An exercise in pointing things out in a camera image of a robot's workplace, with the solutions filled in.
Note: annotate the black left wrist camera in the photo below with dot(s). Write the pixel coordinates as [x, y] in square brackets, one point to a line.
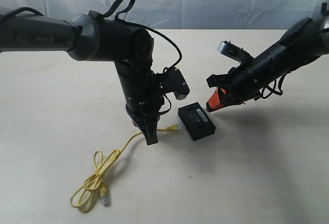
[172, 81]

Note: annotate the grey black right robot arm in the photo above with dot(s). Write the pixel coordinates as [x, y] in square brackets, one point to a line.
[300, 45]

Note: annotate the black network switch box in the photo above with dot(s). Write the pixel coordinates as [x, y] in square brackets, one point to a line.
[196, 121]

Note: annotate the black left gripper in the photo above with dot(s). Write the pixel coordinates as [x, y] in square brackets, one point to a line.
[143, 101]

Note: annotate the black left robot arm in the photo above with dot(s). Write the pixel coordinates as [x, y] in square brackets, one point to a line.
[89, 37]

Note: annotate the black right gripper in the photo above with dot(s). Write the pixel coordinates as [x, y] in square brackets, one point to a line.
[243, 83]

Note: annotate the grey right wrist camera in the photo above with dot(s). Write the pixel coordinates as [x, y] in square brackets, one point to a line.
[234, 52]

